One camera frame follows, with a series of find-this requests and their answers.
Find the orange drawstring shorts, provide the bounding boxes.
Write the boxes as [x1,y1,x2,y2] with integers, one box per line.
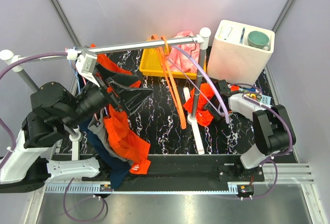
[183,83,222,126]

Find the navy blue garment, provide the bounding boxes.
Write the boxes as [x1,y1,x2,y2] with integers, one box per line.
[79,120,131,189]

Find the teal ceramic cup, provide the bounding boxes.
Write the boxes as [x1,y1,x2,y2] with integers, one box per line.
[247,31,271,51]

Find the yellow plastic crate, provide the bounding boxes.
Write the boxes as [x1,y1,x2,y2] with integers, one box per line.
[139,46,199,79]

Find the black marble table mat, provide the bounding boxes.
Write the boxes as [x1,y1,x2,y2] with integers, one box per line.
[56,45,294,155]

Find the lilac wire clothes hanger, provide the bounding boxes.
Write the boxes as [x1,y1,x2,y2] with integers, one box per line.
[167,36,230,124]

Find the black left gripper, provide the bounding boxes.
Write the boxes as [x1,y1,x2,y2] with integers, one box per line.
[63,62,156,129]

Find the blue pen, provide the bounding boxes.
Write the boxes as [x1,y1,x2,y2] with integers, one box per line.
[240,27,245,44]

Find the silver clothes rack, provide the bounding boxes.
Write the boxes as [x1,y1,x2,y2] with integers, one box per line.
[0,27,212,161]

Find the treehouse children's book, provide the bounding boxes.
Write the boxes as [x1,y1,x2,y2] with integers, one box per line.
[239,87,271,105]

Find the white storage box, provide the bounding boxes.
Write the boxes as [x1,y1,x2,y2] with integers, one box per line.
[206,20,275,85]

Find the grey garment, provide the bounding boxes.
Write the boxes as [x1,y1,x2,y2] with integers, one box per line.
[88,117,134,166]

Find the orange clothes hanger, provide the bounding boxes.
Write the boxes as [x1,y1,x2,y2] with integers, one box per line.
[156,36,187,130]

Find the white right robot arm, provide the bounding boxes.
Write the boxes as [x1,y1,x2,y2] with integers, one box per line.
[213,80,296,181]

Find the white pen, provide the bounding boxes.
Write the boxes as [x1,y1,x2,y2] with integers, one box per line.
[222,27,233,40]

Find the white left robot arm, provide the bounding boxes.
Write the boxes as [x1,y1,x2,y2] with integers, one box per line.
[1,65,153,194]

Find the orange garment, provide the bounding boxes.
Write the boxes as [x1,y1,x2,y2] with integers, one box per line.
[90,43,152,175]

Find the pink patterned shorts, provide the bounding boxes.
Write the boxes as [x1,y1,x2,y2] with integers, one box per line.
[166,30,201,73]

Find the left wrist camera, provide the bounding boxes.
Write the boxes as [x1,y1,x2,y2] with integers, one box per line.
[66,49,100,87]

